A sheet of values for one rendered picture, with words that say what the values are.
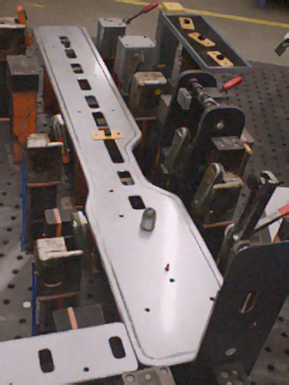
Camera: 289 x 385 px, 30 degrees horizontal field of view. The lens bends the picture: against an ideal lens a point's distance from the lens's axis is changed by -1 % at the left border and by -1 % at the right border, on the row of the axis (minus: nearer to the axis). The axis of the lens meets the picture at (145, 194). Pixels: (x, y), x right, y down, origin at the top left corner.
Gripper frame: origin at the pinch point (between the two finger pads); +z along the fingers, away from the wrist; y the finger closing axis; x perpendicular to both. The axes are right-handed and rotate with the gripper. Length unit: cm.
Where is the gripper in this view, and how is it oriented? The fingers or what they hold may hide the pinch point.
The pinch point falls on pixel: (286, 47)
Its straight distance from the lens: 201.4
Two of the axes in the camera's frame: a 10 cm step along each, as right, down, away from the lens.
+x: -6.7, -7.0, -2.5
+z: -6.3, 7.1, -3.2
